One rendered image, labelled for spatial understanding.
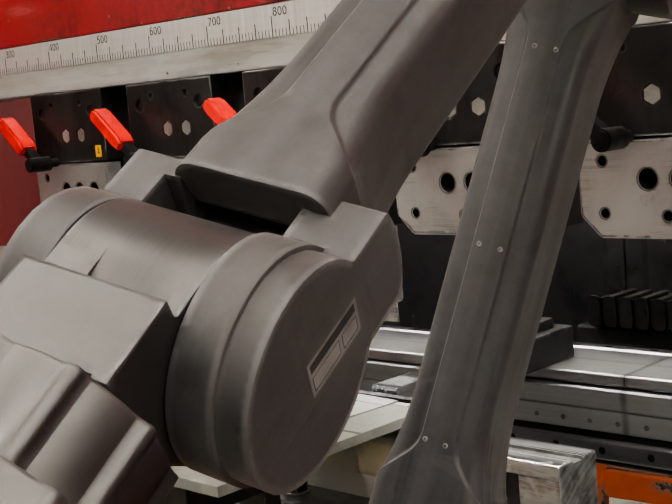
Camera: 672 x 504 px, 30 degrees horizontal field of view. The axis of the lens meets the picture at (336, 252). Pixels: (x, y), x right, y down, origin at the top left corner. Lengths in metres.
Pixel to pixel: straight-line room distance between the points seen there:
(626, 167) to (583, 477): 0.30
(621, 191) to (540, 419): 0.49
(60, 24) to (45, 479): 1.24
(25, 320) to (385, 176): 0.15
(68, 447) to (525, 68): 0.39
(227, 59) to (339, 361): 0.93
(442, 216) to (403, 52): 0.67
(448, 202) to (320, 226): 0.71
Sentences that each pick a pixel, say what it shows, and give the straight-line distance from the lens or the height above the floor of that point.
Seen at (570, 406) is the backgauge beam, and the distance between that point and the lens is 1.42.
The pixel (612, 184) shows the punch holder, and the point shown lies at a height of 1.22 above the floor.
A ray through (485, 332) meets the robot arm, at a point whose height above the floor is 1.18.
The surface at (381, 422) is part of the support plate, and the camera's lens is 1.19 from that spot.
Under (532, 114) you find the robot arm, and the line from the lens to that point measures 0.66.
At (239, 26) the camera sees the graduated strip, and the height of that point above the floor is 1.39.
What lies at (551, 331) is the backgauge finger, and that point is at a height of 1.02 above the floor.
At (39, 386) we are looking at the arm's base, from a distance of 0.35.
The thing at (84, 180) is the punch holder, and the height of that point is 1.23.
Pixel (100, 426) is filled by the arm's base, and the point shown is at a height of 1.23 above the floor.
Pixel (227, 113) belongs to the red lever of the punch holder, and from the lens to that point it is 1.27.
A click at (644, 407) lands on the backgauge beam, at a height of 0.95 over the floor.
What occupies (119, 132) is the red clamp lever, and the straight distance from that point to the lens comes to 1.42.
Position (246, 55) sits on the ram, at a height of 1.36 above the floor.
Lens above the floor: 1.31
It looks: 7 degrees down
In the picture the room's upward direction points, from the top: 5 degrees counter-clockwise
